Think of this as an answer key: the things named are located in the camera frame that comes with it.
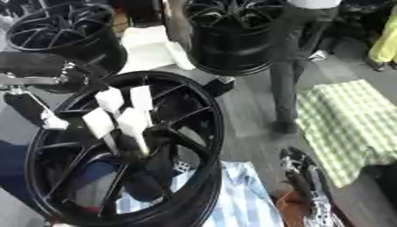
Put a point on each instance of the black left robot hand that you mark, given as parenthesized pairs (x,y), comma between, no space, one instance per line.
(41,66)

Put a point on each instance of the black wheel rim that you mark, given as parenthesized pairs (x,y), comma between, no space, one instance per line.
(232,44)
(77,38)

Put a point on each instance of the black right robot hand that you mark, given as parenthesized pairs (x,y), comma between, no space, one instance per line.
(310,180)

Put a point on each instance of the large black spoked wheel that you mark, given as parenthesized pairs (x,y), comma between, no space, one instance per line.
(207,183)

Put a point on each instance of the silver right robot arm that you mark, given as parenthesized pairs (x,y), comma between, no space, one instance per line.
(325,217)

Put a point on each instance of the small black block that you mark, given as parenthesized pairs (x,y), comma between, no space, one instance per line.
(219,86)

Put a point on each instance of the white foam piece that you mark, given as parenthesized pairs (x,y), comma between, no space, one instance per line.
(150,47)

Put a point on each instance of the person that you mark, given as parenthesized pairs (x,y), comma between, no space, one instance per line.
(289,59)
(385,44)

